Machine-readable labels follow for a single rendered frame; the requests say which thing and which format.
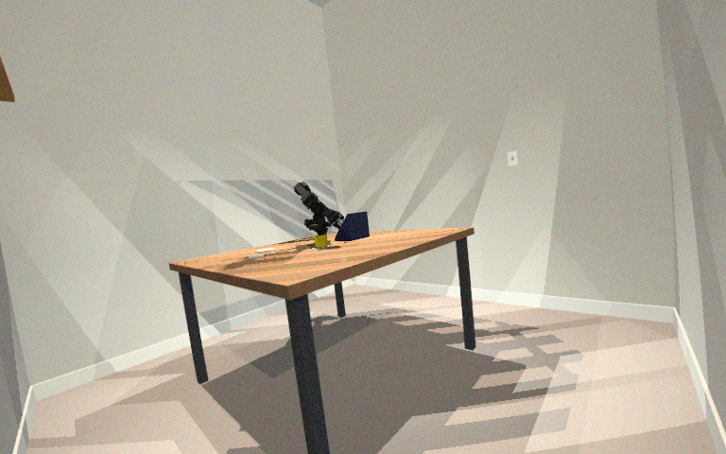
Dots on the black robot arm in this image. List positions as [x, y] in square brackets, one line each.
[310, 200]

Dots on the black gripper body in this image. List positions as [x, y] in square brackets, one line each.
[320, 222]

